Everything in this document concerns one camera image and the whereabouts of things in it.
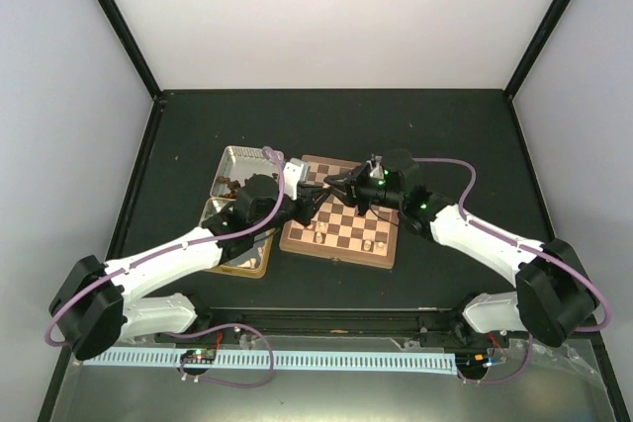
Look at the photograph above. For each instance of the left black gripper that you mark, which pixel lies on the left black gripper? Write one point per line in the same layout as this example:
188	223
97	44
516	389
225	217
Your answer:
306	207

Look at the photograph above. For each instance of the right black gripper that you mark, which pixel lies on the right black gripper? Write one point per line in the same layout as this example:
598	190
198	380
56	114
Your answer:
354	179

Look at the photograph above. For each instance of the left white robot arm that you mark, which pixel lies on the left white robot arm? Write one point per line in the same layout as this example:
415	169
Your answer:
101	303

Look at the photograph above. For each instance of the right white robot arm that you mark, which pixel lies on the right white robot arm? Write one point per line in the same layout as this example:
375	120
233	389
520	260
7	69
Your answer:
551	296

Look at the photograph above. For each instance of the dark brown chess pieces pile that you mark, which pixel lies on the dark brown chess pieces pile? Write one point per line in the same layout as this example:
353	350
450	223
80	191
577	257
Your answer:
228	187

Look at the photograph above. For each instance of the cream chess pieces pile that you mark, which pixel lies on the cream chess pieces pile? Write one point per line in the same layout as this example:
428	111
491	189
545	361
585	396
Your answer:
252	261

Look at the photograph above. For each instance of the left small circuit board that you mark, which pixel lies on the left small circuit board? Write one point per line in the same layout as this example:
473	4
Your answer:
198	356

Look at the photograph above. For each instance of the small circuit board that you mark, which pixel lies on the small circuit board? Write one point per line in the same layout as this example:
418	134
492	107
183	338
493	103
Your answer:
484	360
198	356

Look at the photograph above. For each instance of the right small circuit board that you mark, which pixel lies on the right small circuit board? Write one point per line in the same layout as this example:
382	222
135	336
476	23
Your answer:
484	360

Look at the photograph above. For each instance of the wooden chessboard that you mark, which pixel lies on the wooden chessboard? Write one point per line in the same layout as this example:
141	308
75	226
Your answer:
338	231

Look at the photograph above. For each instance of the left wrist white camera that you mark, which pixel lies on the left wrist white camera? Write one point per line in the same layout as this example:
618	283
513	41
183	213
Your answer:
295	172

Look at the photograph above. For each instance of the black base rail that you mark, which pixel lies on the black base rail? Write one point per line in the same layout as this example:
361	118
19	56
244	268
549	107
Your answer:
438	328

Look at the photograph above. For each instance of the light blue slotted cable duct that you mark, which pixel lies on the light blue slotted cable duct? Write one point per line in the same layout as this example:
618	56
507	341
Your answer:
282	360

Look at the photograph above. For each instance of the left black frame post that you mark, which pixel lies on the left black frame post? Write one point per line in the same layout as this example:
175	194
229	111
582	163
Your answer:
126	38

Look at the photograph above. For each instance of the black frame post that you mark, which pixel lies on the black frame post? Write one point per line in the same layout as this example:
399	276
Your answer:
126	38
544	31

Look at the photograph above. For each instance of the right black frame post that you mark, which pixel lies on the right black frame post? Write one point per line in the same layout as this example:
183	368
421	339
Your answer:
544	31

